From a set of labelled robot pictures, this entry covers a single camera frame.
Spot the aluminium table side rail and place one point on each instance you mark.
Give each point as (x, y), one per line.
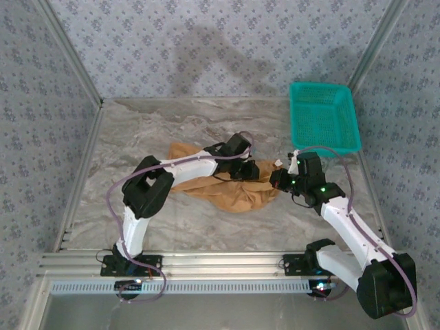
(368, 178)
(96, 123)

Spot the tan brown t-shirt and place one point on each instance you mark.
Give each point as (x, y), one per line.
(240, 196)

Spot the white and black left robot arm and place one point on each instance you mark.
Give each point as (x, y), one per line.
(192, 168)

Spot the aluminium frame post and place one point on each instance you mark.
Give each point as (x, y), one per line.
(377, 41)
(72, 51)

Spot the teal plastic basket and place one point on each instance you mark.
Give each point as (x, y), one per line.
(323, 117)

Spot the black controller board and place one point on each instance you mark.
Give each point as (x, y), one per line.
(321, 288)
(127, 287)

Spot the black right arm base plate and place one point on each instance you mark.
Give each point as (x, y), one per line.
(292, 266)

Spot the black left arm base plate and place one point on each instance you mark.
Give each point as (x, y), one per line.
(153, 263)

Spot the aluminium frame leg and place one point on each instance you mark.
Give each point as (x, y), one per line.
(36, 302)
(420, 326)

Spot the black right controller board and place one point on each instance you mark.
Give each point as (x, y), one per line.
(321, 288)

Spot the aluminium mounting rail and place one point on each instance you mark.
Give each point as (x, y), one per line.
(223, 264)

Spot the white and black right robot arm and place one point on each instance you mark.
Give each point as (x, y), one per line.
(347, 227)

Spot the black left controller board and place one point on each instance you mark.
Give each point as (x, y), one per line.
(127, 287)

